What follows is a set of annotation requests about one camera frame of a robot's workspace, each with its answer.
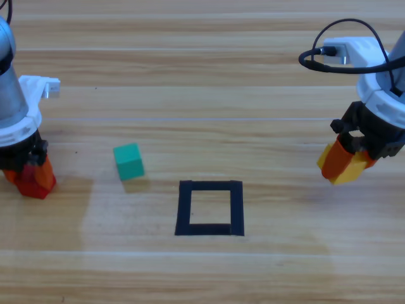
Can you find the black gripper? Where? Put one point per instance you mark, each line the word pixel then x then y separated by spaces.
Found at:
pixel 16 158
pixel 373 133

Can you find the yellow cube block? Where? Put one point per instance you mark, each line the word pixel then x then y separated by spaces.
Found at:
pixel 351 172

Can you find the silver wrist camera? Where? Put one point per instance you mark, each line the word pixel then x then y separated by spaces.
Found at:
pixel 52 90
pixel 344 60

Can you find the black tape square outline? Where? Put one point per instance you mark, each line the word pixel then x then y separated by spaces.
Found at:
pixel 184 209

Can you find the red cube block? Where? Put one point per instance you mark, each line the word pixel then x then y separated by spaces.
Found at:
pixel 31 188

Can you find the green cube block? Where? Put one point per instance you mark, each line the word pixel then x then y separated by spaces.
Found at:
pixel 128 161

